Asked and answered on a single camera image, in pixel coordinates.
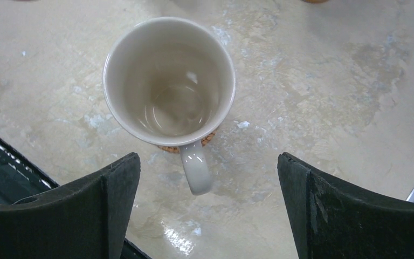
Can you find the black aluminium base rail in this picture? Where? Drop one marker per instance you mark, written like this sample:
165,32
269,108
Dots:
19,178

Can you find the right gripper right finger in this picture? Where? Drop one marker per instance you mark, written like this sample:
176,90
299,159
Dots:
333,218

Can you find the light wooden coaster right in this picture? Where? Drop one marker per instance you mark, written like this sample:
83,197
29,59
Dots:
315,1

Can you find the beige mug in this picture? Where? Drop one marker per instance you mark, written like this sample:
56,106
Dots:
170,82

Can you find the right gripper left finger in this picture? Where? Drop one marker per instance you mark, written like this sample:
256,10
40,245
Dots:
85,218

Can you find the woven rattan coaster right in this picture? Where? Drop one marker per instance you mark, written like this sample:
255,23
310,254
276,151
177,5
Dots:
176,150

